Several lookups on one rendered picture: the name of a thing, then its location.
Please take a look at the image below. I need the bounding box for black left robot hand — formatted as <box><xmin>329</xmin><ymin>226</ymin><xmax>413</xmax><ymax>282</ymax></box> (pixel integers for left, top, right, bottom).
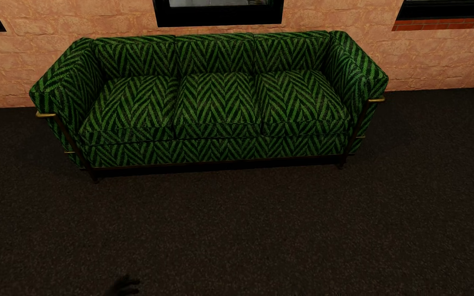
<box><xmin>105</xmin><ymin>275</ymin><xmax>142</xmax><ymax>296</ymax></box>

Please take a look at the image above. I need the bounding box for green herringbone three-seat sofa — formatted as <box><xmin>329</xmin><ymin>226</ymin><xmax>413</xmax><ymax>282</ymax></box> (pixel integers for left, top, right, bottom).
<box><xmin>29</xmin><ymin>30</ymin><xmax>389</xmax><ymax>183</ymax></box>

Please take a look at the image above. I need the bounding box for red brick window sill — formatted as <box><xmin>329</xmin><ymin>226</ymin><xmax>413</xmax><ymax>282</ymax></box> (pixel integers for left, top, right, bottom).
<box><xmin>392</xmin><ymin>17</ymin><xmax>474</xmax><ymax>32</ymax></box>

